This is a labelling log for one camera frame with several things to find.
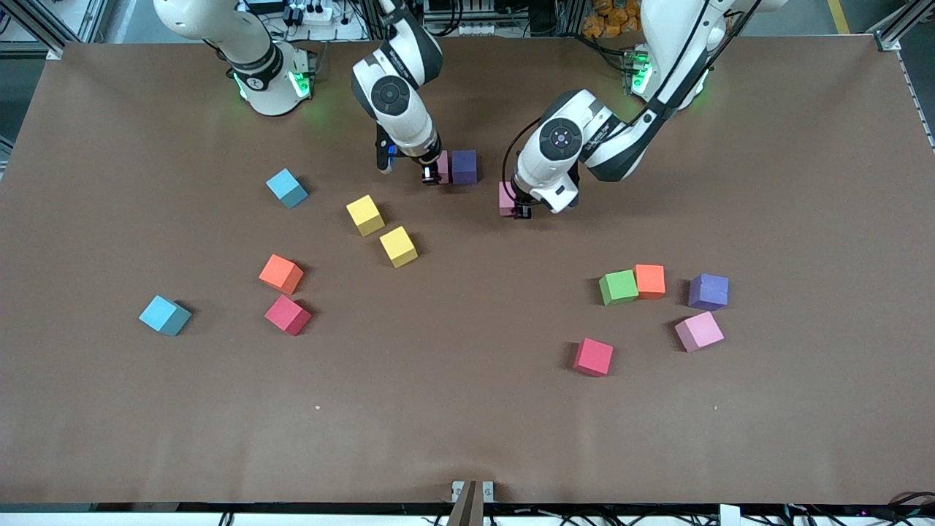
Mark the yellow foam cube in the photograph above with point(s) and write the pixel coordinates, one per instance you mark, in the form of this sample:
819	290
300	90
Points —
398	247
364	215

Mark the metal bracket with brown post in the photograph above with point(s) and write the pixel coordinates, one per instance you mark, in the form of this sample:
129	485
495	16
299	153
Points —
467	504

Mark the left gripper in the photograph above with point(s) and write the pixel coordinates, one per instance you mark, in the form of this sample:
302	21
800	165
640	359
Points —
520	208

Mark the green foam cube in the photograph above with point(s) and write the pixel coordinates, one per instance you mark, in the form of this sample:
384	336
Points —
619	287

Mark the orange foam cube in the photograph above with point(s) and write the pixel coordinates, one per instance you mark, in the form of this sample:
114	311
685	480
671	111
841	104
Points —
280	275
651	281

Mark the white power strip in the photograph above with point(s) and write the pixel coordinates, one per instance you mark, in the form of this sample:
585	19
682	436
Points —
478	29
315	13

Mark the red foam cube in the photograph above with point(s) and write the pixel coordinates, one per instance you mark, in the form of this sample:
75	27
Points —
287	315
592	357

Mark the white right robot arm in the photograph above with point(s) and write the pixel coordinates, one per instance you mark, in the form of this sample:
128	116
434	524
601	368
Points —
398	109

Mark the purple foam cube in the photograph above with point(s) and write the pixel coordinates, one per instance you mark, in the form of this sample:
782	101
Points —
708	292
464	166

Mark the pink foam cube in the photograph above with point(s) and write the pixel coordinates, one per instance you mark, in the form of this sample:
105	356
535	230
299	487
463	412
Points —
699	331
505	197
445	166

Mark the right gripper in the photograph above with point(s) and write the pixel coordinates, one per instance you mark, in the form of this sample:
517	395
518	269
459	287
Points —
428	166

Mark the aluminium frame profile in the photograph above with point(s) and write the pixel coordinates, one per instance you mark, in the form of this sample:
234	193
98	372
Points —
44	33
902	25

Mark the blue foam cube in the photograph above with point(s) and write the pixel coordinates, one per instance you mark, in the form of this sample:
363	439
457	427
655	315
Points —
285	188
164	315

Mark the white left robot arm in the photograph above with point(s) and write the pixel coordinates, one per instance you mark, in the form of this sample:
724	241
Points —
621	139

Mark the orange snack bags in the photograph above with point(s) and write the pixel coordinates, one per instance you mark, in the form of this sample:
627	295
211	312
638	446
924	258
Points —
613	18

